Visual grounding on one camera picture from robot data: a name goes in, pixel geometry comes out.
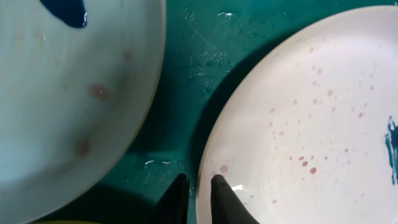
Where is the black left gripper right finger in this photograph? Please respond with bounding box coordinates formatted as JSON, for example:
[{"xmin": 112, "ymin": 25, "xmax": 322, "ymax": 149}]
[{"xmin": 211, "ymin": 174, "xmax": 259, "ymax": 224}]

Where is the white plate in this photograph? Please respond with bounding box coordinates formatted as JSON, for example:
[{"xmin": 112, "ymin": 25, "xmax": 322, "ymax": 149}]
[{"xmin": 196, "ymin": 6, "xmax": 397, "ymax": 224}]

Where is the yellow plate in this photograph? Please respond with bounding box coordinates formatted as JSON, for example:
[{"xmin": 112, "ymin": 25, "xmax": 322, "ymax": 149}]
[{"xmin": 30, "ymin": 220, "xmax": 100, "ymax": 224}]

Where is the teal plastic tray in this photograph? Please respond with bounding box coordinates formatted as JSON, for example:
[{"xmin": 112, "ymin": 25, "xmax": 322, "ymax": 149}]
[{"xmin": 41, "ymin": 1, "xmax": 397, "ymax": 223}]

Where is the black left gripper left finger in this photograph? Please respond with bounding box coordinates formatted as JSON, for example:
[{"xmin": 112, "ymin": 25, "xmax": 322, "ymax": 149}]
[{"xmin": 149, "ymin": 174, "xmax": 190, "ymax": 224}]

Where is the light blue plate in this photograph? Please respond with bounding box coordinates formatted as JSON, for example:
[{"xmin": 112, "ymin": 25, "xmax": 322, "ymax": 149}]
[{"xmin": 1, "ymin": 0, "xmax": 166, "ymax": 223}]

